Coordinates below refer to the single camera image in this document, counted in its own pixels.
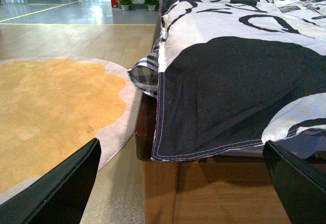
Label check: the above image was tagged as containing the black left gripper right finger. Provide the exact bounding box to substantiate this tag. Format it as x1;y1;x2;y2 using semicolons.
263;141;325;223

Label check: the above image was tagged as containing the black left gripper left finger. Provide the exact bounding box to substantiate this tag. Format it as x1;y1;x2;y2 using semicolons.
1;138;101;223

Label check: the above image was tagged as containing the orange and grey rug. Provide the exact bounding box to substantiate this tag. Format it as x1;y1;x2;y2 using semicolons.
1;57;140;202

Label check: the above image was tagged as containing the black white patterned duvet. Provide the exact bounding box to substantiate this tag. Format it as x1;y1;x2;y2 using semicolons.
151;0;325;161

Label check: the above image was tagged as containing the plaid grey pillow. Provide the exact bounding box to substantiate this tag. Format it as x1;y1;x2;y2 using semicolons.
127;51;158;98

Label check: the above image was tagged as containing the left potted green plant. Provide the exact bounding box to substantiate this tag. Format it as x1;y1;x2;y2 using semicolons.
118;0;133;11

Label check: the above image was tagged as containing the potted green plant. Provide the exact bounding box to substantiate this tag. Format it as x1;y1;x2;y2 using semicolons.
144;0;159;11
118;0;133;11

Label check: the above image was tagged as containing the right potted green plant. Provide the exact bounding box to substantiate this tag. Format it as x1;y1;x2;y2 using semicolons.
144;0;159;11

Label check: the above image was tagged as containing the wooden bed frame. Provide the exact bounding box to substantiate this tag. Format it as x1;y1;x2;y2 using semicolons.
134;94;289;223

